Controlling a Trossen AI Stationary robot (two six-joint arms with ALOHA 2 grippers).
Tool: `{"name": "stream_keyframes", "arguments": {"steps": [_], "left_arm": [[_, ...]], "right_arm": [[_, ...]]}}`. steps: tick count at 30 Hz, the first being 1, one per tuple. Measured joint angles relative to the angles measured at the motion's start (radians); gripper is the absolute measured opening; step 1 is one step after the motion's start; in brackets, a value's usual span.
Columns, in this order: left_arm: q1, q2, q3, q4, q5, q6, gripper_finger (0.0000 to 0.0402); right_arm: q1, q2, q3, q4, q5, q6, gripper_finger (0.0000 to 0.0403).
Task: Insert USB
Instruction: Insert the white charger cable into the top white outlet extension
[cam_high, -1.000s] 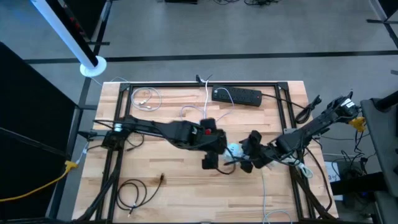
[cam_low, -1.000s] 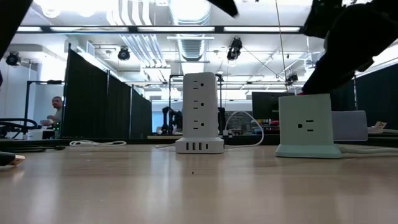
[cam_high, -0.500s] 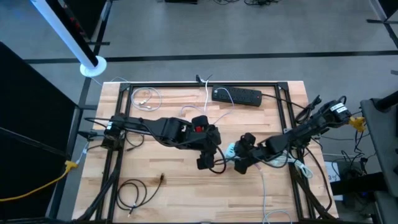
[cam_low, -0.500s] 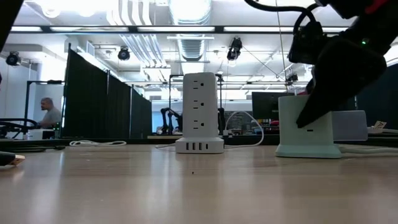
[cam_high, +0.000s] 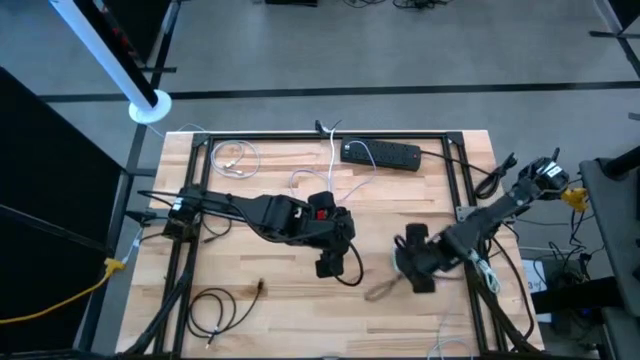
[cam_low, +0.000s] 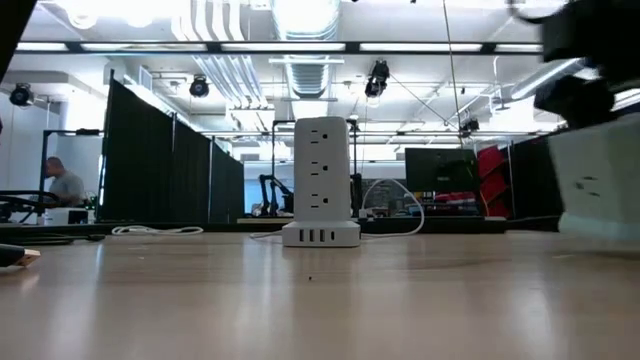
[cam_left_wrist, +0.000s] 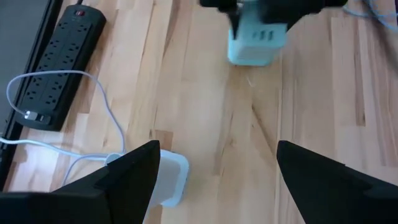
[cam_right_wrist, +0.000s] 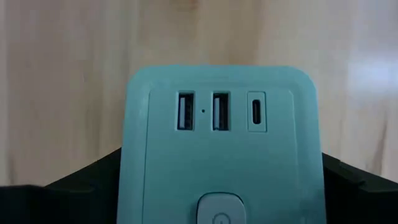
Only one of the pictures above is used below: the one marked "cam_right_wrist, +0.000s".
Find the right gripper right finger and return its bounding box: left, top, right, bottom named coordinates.
left=322, top=152, right=398, bottom=224

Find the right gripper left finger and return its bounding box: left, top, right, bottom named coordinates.
left=0, top=147, right=124, bottom=224

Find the mint green cube power strip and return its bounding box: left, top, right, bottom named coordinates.
left=116, top=64, right=327, bottom=224

